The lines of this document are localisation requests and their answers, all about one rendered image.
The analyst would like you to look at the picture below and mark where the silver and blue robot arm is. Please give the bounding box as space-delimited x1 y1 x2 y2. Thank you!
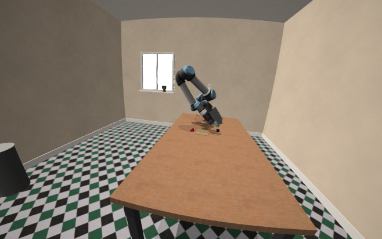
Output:
175 66 216 112

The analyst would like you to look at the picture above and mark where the tan square mat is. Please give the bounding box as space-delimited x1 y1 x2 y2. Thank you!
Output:
195 129 210 136

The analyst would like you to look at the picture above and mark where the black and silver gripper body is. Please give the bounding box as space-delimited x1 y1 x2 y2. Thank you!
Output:
200 107 215 125

